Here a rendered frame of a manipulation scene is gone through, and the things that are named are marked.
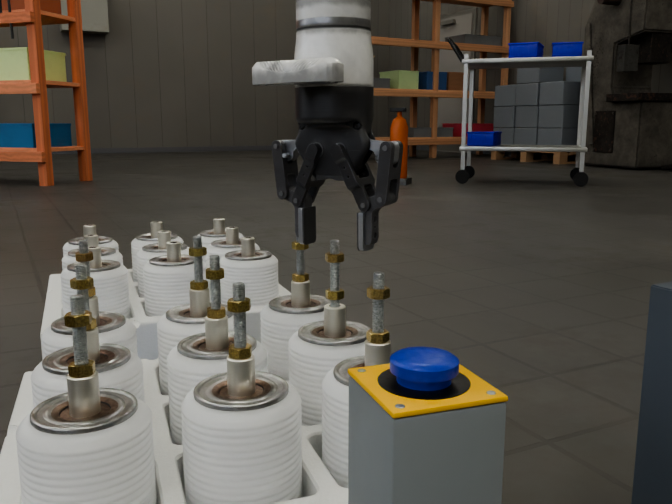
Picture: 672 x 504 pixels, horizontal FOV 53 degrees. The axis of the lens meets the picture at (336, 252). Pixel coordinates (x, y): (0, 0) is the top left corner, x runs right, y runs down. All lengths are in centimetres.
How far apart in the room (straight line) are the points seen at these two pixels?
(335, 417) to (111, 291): 55
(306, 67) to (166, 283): 54
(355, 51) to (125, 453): 39
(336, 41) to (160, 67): 1082
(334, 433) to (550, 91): 783
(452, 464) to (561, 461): 65
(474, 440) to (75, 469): 27
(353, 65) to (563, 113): 757
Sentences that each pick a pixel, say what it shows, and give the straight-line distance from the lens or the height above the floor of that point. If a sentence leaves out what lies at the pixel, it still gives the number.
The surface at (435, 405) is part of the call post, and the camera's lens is 37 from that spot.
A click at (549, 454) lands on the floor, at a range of 105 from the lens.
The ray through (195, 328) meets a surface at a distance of 74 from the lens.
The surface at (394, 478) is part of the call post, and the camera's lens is 38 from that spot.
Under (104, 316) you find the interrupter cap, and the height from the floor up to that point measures 25.
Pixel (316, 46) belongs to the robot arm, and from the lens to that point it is 63.
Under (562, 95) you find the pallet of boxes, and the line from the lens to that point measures 817.
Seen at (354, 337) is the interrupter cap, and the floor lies 25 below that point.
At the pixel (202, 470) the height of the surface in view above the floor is 20.
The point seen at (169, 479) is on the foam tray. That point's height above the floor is 18.
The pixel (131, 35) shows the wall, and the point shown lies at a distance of 1138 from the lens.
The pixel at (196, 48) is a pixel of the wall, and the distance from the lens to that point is 1160.
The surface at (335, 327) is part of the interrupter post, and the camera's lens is 68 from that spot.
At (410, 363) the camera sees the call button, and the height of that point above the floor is 33.
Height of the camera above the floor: 46
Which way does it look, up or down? 11 degrees down
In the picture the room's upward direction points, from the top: straight up
